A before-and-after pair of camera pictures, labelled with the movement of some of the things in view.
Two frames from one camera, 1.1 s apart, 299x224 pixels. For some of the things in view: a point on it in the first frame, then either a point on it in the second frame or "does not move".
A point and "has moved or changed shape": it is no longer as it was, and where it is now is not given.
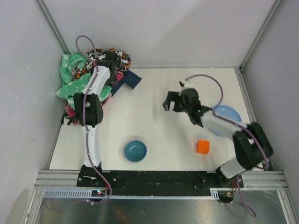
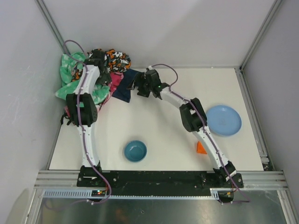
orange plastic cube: x=202 y=147 does not move
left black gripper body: x=110 y=57 → x=105 y=78
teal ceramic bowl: x=135 y=151 does not move
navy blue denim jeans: x=130 y=79 has moved or changed shape
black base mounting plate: x=157 y=179 does not move
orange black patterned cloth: x=84 y=69 does not move
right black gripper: x=176 y=101 → x=138 y=83
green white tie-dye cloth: x=73 y=86 does not move
